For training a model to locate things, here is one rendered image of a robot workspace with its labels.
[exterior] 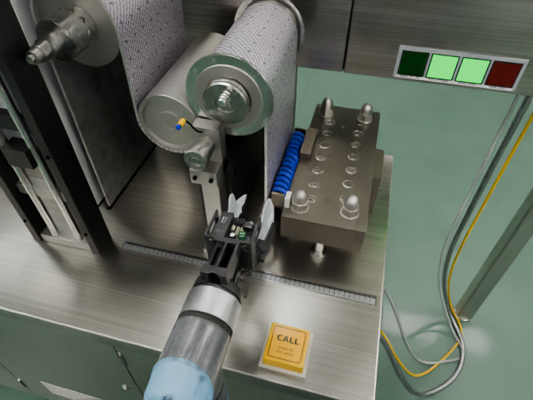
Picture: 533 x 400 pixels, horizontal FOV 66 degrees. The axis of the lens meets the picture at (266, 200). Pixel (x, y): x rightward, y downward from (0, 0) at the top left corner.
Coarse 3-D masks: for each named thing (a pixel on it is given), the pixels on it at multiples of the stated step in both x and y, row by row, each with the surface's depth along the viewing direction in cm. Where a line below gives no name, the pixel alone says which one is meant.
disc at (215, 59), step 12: (204, 60) 62; (216, 60) 62; (228, 60) 61; (240, 60) 61; (192, 72) 64; (252, 72) 62; (192, 84) 66; (264, 84) 62; (192, 96) 68; (264, 96) 64; (264, 108) 66; (264, 120) 67; (228, 132) 71; (240, 132) 70; (252, 132) 70
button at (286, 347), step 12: (276, 324) 74; (276, 336) 72; (288, 336) 72; (300, 336) 72; (276, 348) 70; (288, 348) 70; (300, 348) 70; (264, 360) 70; (276, 360) 69; (288, 360) 69; (300, 360) 69; (300, 372) 70
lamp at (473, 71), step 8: (464, 64) 85; (472, 64) 84; (480, 64) 84; (488, 64) 83; (464, 72) 86; (472, 72) 85; (480, 72) 85; (464, 80) 87; (472, 80) 86; (480, 80) 86
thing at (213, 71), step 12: (204, 72) 63; (216, 72) 63; (228, 72) 62; (240, 72) 62; (204, 84) 65; (252, 84) 63; (252, 96) 64; (204, 108) 68; (252, 108) 66; (216, 120) 69; (252, 120) 67
